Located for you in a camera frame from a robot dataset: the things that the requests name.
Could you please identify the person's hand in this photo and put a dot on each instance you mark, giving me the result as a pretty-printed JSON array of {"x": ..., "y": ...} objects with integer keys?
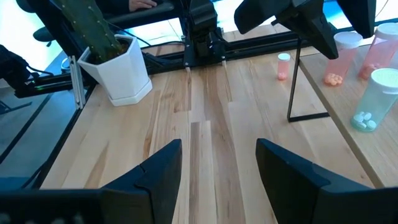
[{"x": 141, "y": 4}]

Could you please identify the black office chair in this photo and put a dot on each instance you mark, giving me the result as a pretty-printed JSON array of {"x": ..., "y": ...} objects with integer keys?
[{"x": 43, "y": 34}]

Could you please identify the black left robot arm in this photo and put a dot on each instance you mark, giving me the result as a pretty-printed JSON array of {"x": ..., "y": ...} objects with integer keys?
[{"x": 202, "y": 28}]

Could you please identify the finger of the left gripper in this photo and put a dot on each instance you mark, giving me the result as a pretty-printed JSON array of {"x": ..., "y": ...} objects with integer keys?
[
  {"x": 311, "y": 25},
  {"x": 362, "y": 14}
]

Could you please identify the succulent in white hexagonal pot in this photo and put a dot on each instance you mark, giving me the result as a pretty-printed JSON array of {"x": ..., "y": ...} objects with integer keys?
[{"x": 124, "y": 77}]

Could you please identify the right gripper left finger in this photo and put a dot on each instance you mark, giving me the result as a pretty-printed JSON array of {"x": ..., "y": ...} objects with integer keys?
[{"x": 146, "y": 193}]

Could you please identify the black desk bar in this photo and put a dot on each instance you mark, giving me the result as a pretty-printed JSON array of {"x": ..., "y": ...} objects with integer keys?
[{"x": 149, "y": 13}]

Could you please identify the silver metal bracket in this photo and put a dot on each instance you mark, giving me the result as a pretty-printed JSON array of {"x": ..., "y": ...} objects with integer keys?
[{"x": 77, "y": 82}]

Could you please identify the small clear vial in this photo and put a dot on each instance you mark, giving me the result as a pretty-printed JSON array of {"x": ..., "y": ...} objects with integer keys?
[{"x": 376, "y": 102}]

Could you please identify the wooden shelf black frame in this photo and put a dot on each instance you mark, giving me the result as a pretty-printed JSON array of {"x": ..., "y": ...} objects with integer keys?
[{"x": 373, "y": 155}]

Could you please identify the short pink medicine bottle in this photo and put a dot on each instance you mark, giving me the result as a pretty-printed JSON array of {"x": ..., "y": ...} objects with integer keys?
[{"x": 381, "y": 53}]

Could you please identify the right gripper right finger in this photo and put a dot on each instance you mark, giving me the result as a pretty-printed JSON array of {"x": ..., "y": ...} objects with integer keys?
[{"x": 295, "y": 193}]

